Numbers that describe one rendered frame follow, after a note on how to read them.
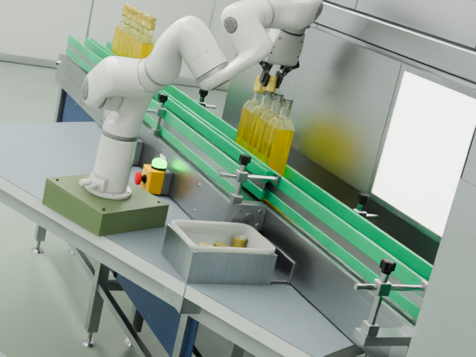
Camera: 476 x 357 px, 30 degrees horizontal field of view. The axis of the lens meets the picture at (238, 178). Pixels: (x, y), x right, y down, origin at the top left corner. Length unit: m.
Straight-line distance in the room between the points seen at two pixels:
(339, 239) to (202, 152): 0.60
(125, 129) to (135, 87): 0.16
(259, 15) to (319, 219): 0.49
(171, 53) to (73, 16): 6.22
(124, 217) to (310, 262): 0.49
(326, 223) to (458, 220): 0.68
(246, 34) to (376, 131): 0.43
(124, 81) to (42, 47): 6.12
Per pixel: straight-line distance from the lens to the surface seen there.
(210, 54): 2.01
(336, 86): 2.39
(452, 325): 1.45
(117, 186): 2.30
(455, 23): 2.09
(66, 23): 8.23
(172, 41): 2.02
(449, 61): 2.05
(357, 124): 2.29
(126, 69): 2.11
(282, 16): 2.17
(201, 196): 2.41
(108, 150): 2.27
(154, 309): 2.74
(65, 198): 2.30
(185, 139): 2.59
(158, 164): 2.59
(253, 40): 2.03
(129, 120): 2.25
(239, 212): 2.25
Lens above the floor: 1.53
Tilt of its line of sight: 15 degrees down
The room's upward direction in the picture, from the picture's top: 13 degrees clockwise
